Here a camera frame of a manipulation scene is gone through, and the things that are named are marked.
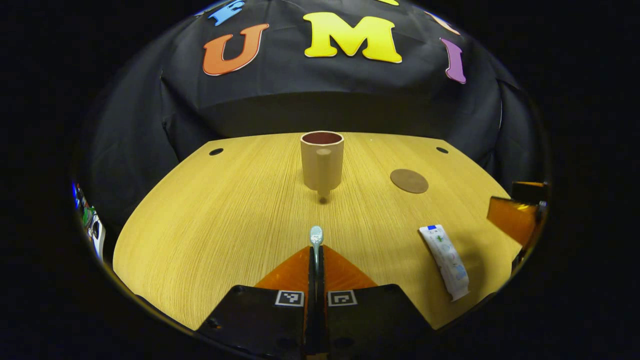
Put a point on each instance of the blue lit screen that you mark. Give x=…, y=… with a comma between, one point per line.
x=75, y=195

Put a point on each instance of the tan cup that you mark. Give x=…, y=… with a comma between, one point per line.
x=322, y=165

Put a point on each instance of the pale green toothbrush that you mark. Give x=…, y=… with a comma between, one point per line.
x=316, y=234

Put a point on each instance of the white plastic object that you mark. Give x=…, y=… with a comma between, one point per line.
x=99, y=240

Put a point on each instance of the black backdrop cloth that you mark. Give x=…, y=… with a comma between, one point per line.
x=300, y=100

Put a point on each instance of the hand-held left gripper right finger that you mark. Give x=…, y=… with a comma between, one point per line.
x=370, y=320

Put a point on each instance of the small green object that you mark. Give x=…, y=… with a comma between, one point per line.
x=87, y=215

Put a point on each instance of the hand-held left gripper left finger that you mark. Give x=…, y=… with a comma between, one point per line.
x=260, y=320

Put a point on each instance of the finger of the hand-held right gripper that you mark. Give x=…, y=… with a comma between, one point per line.
x=530, y=190
x=510, y=215

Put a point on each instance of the round brown coaster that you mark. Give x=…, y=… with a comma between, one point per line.
x=409, y=181

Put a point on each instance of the white toothpaste tube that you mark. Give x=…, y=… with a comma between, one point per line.
x=447, y=260

